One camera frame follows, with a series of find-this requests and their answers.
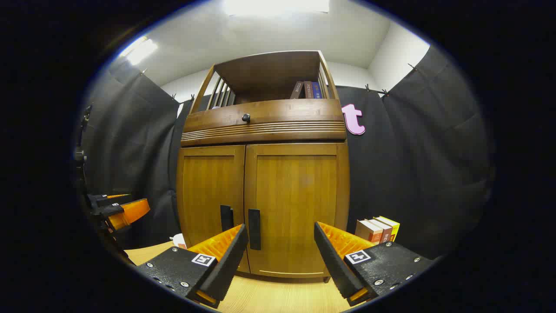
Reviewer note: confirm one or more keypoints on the large ceiling light panel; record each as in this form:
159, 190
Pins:
278, 6

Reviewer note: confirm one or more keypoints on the reddish brown book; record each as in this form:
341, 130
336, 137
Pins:
308, 90

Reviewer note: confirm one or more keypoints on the wooden shoe cabinet door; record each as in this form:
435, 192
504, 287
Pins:
295, 191
204, 187

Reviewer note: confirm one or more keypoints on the dark brown book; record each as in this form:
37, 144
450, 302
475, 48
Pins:
297, 90

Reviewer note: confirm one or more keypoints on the black backdrop cloth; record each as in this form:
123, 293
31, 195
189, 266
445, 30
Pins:
412, 174

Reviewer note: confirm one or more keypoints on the yellow book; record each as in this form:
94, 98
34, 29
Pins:
393, 227

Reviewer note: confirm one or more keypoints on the black round drawer knob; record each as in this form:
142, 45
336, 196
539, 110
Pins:
246, 117

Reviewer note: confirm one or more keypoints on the dark blue book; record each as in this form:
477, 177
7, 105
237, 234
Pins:
316, 90

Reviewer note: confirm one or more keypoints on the small white cup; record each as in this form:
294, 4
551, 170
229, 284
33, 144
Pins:
178, 240

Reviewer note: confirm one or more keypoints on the white and orange book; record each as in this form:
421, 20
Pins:
365, 231

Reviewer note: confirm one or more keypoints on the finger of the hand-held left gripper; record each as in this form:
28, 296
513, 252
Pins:
97, 200
130, 212

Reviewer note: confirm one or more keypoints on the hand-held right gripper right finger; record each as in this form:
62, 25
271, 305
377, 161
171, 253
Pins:
334, 265

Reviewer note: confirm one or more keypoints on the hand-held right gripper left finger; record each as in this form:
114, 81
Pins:
230, 265

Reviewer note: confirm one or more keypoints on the wooden double-door shoe cabinet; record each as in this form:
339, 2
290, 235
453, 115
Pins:
260, 69

